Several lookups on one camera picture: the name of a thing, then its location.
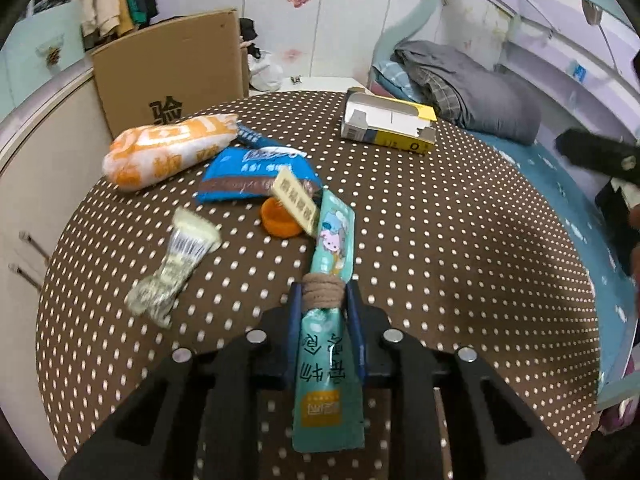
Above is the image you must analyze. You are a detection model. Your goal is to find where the teal bunk bed frame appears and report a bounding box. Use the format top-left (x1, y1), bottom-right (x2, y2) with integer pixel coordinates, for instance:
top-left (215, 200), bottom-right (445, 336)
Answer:
top-left (369, 0), bottom-right (640, 413)

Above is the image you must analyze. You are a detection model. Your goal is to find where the black bag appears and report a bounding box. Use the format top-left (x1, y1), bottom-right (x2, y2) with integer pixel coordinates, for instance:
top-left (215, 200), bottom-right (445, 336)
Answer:
top-left (239, 17), bottom-right (263, 58)

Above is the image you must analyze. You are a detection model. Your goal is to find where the orange white snack packet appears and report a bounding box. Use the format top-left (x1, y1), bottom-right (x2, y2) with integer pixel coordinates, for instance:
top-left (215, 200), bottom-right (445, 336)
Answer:
top-left (102, 114), bottom-right (240, 192)

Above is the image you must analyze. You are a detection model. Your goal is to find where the teal drink pouch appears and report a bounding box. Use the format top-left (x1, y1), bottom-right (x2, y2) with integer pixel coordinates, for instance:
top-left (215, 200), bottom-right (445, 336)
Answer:
top-left (291, 190), bottom-right (366, 453)

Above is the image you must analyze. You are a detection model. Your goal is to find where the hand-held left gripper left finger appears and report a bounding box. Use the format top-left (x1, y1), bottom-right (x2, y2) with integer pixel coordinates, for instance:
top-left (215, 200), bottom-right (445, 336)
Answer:
top-left (59, 282), bottom-right (306, 480)

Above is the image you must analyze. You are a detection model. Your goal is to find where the blue checked pillow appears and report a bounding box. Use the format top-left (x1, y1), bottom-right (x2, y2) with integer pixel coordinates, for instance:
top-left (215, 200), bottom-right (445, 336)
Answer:
top-left (372, 59), bottom-right (423, 101)

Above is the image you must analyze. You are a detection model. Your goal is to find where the silver green wrapper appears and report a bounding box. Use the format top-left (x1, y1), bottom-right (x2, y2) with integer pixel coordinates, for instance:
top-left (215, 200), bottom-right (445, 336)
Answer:
top-left (125, 208), bottom-right (222, 331)

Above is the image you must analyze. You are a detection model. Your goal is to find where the white wardrobe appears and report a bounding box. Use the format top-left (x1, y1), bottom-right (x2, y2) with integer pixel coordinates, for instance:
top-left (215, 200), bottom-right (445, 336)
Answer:
top-left (155, 0), bottom-right (441, 91)

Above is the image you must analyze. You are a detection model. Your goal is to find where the metal cabinet handle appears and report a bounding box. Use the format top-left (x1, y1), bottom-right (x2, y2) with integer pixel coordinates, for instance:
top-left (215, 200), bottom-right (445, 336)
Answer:
top-left (7, 262), bottom-right (43, 291)
top-left (19, 231), bottom-right (51, 262)

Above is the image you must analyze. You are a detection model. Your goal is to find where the white plastic bag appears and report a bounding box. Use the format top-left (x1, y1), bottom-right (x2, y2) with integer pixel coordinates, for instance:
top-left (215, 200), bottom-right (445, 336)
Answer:
top-left (247, 50), bottom-right (285, 92)

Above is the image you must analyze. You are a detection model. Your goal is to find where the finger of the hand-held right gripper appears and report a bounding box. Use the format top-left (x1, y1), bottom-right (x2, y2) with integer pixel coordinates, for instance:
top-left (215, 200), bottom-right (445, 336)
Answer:
top-left (555, 128), bottom-right (640, 185)

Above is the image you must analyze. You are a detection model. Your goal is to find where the teal fish print bedsheet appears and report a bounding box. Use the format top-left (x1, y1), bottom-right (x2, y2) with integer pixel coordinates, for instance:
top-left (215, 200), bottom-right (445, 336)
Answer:
top-left (470, 127), bottom-right (640, 396)

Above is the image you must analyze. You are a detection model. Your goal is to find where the brown hair tie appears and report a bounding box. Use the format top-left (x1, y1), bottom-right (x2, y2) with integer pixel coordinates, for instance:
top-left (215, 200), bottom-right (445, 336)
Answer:
top-left (302, 274), bottom-right (346, 308)

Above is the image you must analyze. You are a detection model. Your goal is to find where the small dark blue packet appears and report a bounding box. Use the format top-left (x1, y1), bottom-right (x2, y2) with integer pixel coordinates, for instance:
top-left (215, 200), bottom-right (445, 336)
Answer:
top-left (235, 122), bottom-right (266, 148)

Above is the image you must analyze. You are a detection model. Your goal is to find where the small orange cup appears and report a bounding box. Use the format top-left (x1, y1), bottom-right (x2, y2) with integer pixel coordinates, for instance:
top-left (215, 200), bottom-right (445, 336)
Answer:
top-left (261, 196), bottom-right (303, 238)

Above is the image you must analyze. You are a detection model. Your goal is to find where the cream label packet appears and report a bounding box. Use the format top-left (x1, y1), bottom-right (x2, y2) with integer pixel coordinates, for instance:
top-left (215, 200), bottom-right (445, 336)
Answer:
top-left (271, 167), bottom-right (321, 237)

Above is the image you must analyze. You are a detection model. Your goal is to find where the large brown cardboard box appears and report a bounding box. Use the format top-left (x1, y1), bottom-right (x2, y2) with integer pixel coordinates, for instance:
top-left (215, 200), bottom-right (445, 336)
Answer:
top-left (90, 8), bottom-right (250, 138)

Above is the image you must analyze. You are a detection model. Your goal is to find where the beige low cabinet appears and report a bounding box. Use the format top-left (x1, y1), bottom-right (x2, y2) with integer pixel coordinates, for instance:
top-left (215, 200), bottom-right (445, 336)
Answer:
top-left (0, 67), bottom-right (113, 291)

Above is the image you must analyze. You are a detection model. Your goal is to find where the plaid blanket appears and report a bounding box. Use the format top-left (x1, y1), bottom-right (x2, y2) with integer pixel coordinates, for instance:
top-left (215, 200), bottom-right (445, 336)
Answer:
top-left (410, 65), bottom-right (453, 118)

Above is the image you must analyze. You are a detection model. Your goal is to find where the brown polka dot tablecloth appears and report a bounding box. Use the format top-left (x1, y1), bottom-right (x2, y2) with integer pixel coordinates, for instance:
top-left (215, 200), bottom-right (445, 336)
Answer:
top-left (35, 91), bottom-right (601, 466)

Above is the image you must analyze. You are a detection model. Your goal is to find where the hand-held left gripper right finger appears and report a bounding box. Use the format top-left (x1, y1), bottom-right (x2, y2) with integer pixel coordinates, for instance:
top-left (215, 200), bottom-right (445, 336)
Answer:
top-left (345, 280), bottom-right (586, 480)

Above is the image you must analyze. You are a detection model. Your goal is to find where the grey quilt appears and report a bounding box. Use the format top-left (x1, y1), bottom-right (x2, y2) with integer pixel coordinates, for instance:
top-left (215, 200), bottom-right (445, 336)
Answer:
top-left (395, 40), bottom-right (542, 145)

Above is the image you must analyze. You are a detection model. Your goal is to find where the blue snack packet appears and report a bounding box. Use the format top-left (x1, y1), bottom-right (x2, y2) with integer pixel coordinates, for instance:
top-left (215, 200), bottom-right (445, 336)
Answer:
top-left (194, 146), bottom-right (323, 206)

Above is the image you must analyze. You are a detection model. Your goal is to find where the yellow white cardboard box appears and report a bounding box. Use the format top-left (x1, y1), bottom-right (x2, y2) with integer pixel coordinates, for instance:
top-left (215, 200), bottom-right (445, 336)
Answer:
top-left (341, 87), bottom-right (438, 153)

